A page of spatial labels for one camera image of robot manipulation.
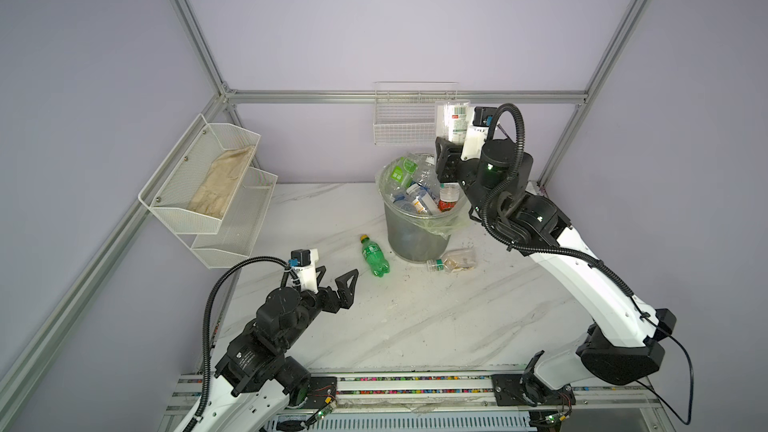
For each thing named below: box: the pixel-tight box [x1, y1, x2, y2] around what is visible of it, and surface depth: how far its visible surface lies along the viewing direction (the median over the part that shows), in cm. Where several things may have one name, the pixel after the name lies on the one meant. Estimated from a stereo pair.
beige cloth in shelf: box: [187, 145, 255, 219], surface depth 80 cm
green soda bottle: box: [360, 234, 390, 278], surface depth 97 cm
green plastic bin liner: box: [376, 152, 468, 239], surface depth 87 cm
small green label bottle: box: [389, 156, 419, 188], surface depth 87 cm
